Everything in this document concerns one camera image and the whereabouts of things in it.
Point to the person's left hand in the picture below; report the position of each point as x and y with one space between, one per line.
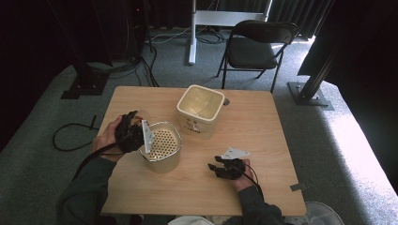
106 140

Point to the white desk frame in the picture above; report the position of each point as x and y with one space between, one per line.
219 18

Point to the person's right hand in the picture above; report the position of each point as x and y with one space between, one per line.
244 179

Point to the grey tape strip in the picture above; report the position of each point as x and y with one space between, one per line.
298 187

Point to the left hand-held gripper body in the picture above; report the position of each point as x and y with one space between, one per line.
133 137

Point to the round table grommet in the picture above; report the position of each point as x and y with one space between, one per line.
226 101

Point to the white cloth on lap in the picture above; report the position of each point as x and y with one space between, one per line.
189 221

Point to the cream square open container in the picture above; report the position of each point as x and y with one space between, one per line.
200 109

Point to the white round object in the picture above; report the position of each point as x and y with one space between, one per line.
322 215

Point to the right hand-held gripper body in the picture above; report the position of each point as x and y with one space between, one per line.
233 165

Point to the black folding chair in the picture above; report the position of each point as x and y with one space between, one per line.
252 53

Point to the black metal stand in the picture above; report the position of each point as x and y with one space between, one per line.
308 93
84 81

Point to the cream container with perforated strainer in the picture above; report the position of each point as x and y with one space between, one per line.
164 146

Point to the dark curtain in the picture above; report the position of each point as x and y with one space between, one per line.
294 15

